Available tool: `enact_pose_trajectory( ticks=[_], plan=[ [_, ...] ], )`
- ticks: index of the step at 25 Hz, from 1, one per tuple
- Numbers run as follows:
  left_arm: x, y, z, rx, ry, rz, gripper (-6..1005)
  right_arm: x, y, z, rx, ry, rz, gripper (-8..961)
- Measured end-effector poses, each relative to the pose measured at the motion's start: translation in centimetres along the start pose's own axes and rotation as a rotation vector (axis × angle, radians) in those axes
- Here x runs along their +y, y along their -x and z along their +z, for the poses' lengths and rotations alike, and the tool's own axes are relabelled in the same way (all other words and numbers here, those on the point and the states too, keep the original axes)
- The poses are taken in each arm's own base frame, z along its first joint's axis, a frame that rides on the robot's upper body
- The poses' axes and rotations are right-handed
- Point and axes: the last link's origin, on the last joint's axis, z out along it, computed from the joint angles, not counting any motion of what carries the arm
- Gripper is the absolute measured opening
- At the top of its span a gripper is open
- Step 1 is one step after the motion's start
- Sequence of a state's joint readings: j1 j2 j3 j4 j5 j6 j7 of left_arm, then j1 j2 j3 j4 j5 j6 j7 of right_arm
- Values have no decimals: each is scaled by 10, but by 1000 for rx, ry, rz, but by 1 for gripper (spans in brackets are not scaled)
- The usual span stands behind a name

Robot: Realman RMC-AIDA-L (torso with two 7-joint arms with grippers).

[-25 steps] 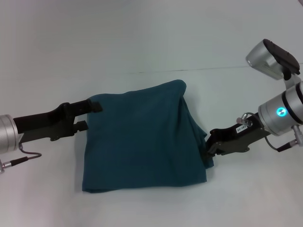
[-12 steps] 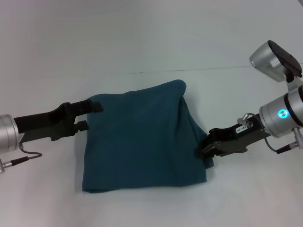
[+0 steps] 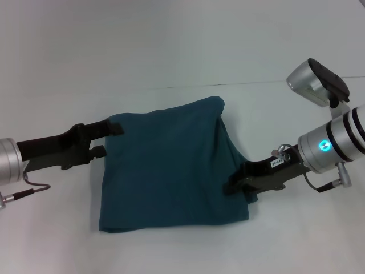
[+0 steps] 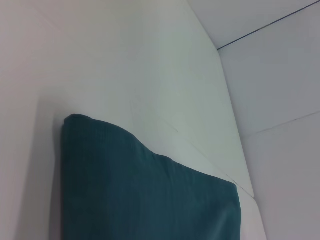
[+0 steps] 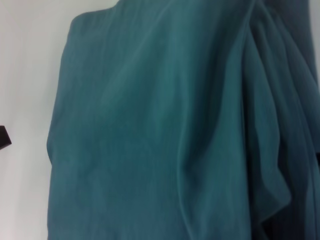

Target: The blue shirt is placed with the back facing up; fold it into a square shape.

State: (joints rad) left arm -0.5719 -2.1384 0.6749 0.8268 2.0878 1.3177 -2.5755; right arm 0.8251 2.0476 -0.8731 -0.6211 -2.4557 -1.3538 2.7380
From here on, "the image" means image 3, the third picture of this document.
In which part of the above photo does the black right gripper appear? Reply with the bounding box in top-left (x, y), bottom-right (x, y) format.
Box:
top-left (224, 144), bottom-right (311, 204)

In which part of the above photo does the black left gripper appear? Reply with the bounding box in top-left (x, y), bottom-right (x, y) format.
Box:
top-left (16, 119), bottom-right (125, 171)

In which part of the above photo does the teal blue t-shirt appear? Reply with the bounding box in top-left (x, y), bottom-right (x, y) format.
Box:
top-left (98, 96), bottom-right (259, 233)

